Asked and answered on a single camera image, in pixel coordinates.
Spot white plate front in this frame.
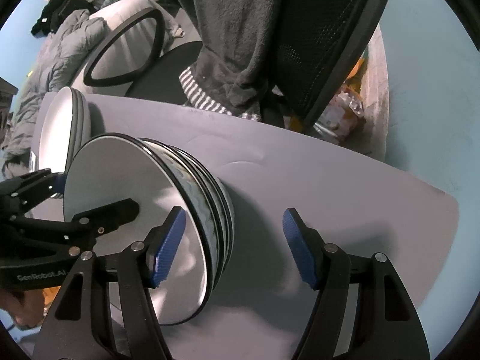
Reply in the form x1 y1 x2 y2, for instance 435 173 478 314
67 88 83 163

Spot white plate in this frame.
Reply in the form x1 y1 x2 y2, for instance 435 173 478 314
78 93 91 146
67 88 83 163
37 87 74 173

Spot white bowl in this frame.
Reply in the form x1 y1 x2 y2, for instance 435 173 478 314
64 134 219 325
144 138 227 285
174 147 235 265

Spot left hand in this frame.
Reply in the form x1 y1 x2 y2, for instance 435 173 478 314
1 289 45 329

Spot white plate back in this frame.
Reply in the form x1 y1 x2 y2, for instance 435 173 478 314
78 93 91 146

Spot white bowl back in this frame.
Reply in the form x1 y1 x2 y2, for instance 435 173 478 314
174 147 235 265

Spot grey quilted duvet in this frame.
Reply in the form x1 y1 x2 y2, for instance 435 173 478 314
1 10 109 180

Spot plastic snack bags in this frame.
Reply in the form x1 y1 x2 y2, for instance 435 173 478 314
313 51 368 145

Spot black clothes pile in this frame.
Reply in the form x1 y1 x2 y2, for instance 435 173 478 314
30 0 96 37

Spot black office chair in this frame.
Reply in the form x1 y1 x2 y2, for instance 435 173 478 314
82 0 398 132

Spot dark grey fleece robe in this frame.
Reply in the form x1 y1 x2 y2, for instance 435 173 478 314
173 0 281 121

